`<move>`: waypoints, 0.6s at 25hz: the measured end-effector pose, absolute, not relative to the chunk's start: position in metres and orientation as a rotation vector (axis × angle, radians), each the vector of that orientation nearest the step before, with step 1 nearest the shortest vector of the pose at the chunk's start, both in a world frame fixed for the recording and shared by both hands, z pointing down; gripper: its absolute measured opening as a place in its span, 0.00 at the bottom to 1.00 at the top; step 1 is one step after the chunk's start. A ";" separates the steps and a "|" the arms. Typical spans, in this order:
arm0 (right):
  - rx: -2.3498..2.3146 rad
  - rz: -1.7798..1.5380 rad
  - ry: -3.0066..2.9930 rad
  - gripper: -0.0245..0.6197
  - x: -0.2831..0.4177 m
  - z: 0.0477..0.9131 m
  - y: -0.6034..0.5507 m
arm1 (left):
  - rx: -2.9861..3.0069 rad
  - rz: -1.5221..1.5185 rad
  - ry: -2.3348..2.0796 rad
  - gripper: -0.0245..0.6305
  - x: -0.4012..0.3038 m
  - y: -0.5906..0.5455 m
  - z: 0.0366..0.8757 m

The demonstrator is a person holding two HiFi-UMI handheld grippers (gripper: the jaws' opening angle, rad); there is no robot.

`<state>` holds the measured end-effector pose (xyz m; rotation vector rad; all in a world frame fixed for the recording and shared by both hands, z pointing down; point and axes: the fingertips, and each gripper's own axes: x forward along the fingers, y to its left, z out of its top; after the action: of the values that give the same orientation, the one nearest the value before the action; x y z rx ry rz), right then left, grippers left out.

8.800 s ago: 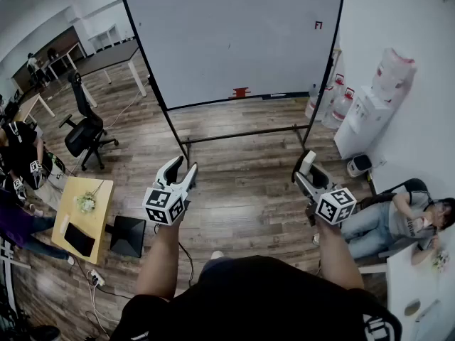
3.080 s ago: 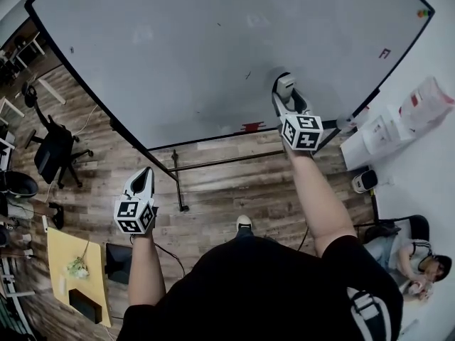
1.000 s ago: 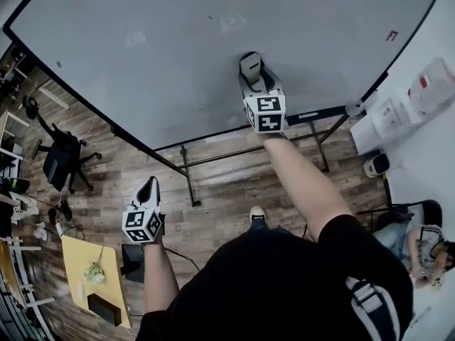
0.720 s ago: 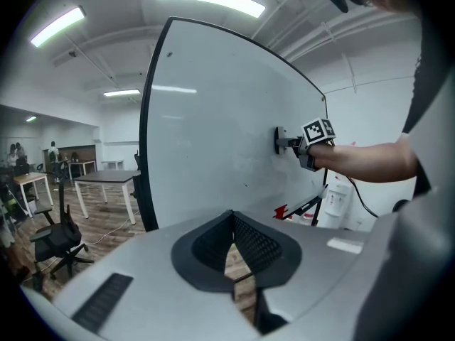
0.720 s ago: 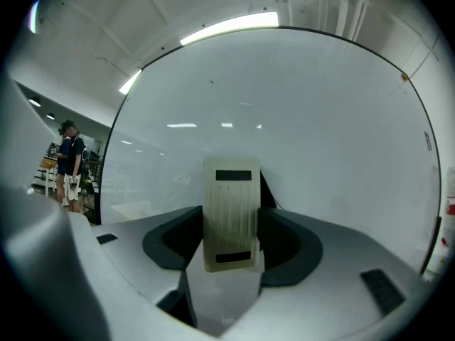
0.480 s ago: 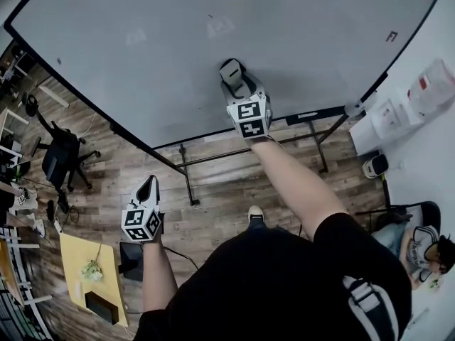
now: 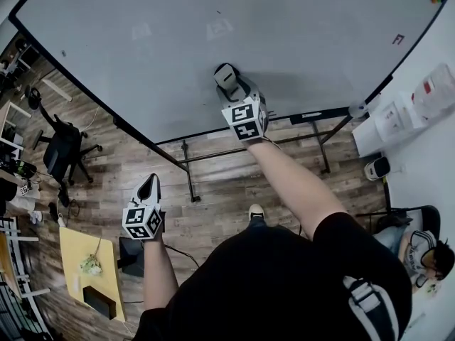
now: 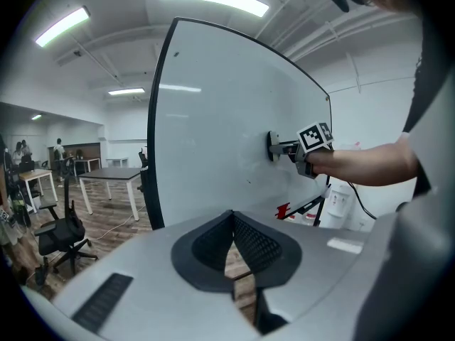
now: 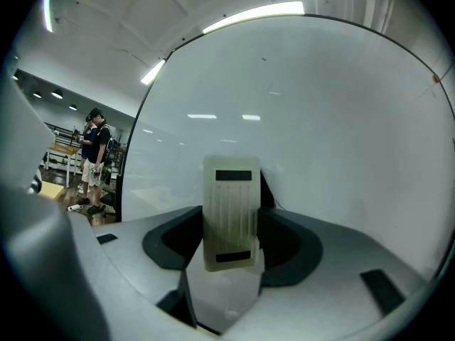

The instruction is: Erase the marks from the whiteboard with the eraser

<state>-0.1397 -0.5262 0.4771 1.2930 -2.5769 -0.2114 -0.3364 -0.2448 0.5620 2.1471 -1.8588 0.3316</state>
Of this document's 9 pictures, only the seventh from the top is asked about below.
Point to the black pyramid base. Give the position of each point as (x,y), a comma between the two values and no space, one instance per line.
(131,258)

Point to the blue capped water jug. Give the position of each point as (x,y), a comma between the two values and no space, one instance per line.
(357,108)

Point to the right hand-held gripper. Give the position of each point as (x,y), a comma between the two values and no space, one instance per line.
(243,114)

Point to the white water dispenser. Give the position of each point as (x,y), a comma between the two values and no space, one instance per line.
(366,137)

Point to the person's right forearm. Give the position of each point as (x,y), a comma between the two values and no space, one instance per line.
(291,183)

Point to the white flower bouquet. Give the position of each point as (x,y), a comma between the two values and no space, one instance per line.
(90,265)

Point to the person's left forearm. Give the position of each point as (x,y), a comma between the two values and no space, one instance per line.
(160,272)

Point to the person's dark trouser leg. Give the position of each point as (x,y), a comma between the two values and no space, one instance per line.
(257,223)

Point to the white table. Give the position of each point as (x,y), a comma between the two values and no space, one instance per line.
(440,318)

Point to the person's white shoe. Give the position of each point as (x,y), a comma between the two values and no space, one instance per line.
(256,211)

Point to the black office chair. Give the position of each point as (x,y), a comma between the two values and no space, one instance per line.
(58,151)

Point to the yellow wooden side table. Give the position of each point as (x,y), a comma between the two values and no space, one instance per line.
(71,250)

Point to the person's black shirt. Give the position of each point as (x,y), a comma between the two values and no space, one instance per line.
(266,279)

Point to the cream white rectangular device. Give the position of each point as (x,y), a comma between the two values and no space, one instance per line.
(224,75)

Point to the black tablet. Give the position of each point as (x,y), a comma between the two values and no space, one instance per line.
(99,302)

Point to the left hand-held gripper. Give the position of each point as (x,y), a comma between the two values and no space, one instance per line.
(136,219)

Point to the whiteboard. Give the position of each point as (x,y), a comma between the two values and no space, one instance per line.
(213,30)

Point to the white power strip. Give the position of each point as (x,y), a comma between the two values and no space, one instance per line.
(62,220)

